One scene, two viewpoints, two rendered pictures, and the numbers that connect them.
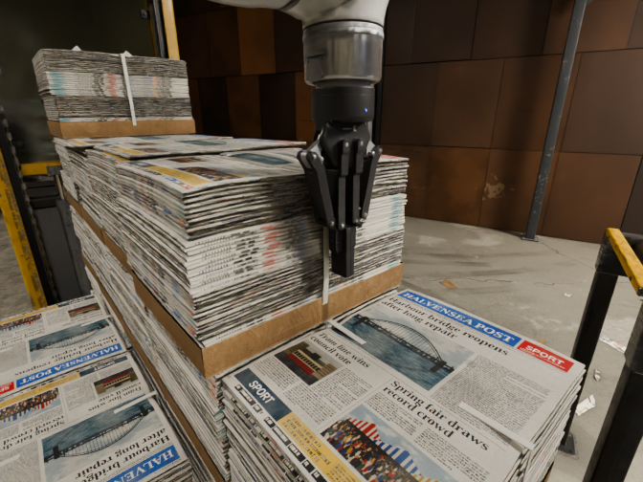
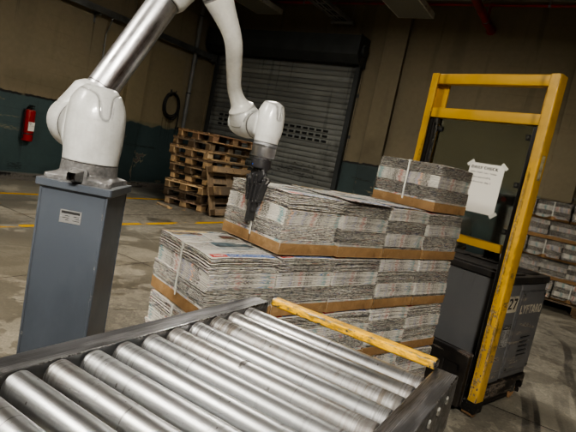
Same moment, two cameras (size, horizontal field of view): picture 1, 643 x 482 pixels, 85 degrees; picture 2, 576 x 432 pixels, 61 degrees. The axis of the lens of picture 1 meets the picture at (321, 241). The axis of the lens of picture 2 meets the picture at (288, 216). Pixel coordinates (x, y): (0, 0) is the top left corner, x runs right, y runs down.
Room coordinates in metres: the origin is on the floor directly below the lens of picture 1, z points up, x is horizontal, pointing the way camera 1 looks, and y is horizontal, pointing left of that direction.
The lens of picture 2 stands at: (0.58, -1.86, 1.19)
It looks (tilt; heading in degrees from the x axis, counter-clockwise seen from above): 7 degrees down; 90
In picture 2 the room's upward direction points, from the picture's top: 11 degrees clockwise
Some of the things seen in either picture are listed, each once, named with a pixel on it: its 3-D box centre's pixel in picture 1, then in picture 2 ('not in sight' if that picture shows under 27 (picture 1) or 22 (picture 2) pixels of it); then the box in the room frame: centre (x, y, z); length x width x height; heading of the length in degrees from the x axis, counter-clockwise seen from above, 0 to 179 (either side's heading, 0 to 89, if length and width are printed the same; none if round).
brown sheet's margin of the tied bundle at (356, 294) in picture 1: (318, 260); (294, 244); (0.63, 0.01, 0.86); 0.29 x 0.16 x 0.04; 41
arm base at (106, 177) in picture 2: not in sight; (86, 171); (-0.01, -0.47, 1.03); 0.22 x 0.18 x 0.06; 93
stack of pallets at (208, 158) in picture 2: not in sight; (209, 171); (-0.88, 6.80, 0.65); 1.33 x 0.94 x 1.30; 63
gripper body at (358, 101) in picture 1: (343, 128); (259, 170); (0.45, -0.03, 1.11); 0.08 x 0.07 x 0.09; 131
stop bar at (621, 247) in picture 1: (625, 255); (348, 329); (0.78, -0.73, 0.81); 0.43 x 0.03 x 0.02; 149
